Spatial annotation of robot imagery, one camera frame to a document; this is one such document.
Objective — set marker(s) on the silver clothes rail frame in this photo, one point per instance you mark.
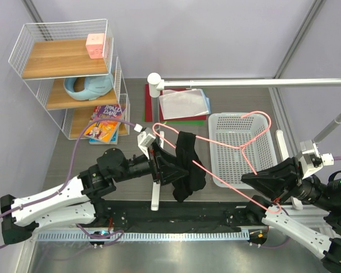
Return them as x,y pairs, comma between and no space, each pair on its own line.
157,84

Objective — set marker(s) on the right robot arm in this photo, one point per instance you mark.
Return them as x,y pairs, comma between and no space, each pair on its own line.
300,206

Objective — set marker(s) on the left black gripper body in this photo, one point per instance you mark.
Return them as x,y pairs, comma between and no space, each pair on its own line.
154,164

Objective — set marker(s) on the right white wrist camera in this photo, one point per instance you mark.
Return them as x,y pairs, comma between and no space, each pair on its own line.
311,160

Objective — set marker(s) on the black tank top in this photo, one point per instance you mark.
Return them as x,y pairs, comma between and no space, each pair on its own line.
185,156

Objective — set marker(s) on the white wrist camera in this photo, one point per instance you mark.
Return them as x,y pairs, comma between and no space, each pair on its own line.
311,160
144,139

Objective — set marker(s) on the dark red paper sheet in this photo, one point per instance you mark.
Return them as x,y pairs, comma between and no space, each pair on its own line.
148,117

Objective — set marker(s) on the white wire shelf rack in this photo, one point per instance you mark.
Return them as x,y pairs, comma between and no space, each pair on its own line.
45,54

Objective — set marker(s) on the Roald Dahl purple book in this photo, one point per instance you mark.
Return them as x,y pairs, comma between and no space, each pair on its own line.
103,131

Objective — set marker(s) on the white plastic laundry basket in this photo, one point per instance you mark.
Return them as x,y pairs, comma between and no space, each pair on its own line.
231,129

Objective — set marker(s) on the pink cube box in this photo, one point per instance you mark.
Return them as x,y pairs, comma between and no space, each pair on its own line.
95,44

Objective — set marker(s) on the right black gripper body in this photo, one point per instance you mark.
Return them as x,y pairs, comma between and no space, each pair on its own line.
299,180

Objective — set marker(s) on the white slotted cable duct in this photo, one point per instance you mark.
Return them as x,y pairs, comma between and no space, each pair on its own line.
80,236

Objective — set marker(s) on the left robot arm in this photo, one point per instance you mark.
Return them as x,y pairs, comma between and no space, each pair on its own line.
22,216

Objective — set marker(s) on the light blue cap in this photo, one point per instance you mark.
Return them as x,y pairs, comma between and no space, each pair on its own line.
94,87

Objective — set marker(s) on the green paper sheet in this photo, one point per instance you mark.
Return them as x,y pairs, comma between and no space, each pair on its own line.
196,122

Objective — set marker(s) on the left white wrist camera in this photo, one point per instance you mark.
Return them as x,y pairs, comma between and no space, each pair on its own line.
144,139

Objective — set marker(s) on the clear plastic sleeve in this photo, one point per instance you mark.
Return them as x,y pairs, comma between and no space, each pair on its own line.
184,104

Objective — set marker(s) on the pink wire hanger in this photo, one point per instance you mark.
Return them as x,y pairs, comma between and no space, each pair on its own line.
241,148

